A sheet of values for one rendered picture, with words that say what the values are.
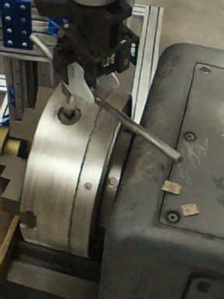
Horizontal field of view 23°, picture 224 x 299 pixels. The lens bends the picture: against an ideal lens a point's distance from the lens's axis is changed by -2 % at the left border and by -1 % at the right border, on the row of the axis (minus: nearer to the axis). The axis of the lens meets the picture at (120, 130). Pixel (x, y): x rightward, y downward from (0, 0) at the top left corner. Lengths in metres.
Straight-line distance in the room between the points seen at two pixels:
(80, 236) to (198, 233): 0.23
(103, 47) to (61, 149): 0.27
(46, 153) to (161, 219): 0.23
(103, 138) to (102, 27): 0.28
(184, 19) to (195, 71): 2.21
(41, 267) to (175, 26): 2.16
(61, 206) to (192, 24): 2.36
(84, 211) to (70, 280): 0.29
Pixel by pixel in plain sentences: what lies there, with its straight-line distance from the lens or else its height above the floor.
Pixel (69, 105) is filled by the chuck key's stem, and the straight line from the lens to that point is 0.88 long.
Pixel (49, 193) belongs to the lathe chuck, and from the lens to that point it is 0.90.
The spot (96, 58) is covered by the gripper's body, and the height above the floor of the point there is 1.47.
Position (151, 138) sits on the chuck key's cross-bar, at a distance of 0.72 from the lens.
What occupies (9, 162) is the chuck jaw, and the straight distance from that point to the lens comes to 1.02.
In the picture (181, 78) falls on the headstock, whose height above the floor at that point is 1.25.
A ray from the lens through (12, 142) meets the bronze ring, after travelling 1.04.
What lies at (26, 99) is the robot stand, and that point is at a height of 0.49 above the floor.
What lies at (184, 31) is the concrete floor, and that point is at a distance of 3.10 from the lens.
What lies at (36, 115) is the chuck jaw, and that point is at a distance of 1.03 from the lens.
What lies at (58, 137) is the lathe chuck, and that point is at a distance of 0.89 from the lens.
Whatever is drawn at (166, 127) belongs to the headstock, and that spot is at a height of 1.25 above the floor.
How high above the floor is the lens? 1.92
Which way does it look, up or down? 49 degrees down
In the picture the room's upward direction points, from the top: 6 degrees clockwise
